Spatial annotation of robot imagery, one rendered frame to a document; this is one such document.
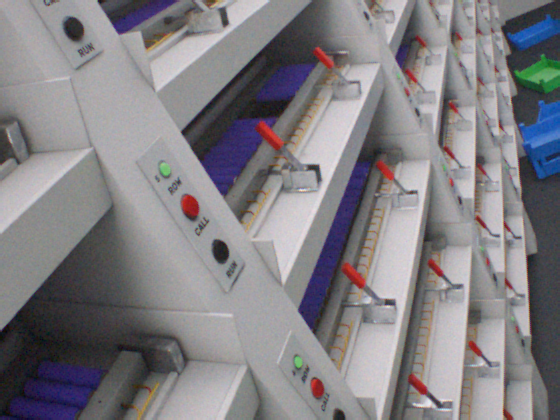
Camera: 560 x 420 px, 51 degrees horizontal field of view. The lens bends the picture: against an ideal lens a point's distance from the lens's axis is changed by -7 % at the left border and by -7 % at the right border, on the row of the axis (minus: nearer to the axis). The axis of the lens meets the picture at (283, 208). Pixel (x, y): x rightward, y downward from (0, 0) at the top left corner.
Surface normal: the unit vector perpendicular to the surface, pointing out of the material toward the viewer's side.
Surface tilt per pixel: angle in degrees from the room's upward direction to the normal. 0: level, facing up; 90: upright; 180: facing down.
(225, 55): 110
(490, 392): 20
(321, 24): 90
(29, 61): 90
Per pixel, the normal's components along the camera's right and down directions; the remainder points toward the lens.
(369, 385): -0.18, -0.85
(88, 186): 0.95, -0.01
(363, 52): -0.27, 0.52
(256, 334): 0.83, -0.30
